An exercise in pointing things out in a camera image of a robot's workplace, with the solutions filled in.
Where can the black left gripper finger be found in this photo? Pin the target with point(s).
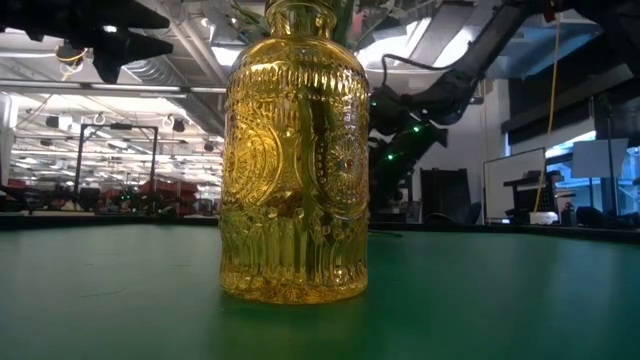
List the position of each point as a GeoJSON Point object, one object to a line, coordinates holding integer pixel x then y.
{"type": "Point", "coordinates": [125, 47]}
{"type": "Point", "coordinates": [135, 17]}

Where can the yellow embossed glass vase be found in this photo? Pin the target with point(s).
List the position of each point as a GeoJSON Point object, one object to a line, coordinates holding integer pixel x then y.
{"type": "Point", "coordinates": [295, 200]}

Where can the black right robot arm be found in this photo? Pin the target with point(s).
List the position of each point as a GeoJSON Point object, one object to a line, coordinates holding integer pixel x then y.
{"type": "Point", "coordinates": [465, 75]}

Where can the ceiling light strip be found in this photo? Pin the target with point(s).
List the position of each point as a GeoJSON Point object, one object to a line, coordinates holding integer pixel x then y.
{"type": "Point", "coordinates": [150, 88]}

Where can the black chair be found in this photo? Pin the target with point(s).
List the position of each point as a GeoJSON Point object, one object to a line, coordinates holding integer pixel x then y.
{"type": "Point", "coordinates": [445, 190]}

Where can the whiteboard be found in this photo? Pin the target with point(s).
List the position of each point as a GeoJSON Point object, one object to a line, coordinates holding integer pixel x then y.
{"type": "Point", "coordinates": [515, 180]}

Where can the black standing desk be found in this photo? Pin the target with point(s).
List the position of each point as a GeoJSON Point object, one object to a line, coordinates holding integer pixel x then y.
{"type": "Point", "coordinates": [527, 192]}

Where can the red equipment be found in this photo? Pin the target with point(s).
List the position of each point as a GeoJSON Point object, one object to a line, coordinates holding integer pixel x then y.
{"type": "Point", "coordinates": [165, 189]}

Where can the green table mat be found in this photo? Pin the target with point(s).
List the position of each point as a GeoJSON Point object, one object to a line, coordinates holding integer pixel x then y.
{"type": "Point", "coordinates": [450, 310]}

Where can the white panel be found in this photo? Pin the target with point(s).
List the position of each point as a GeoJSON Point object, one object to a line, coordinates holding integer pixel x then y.
{"type": "Point", "coordinates": [600, 157]}

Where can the black metal frame stand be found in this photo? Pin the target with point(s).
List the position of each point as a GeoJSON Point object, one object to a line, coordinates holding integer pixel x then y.
{"type": "Point", "coordinates": [155, 150]}

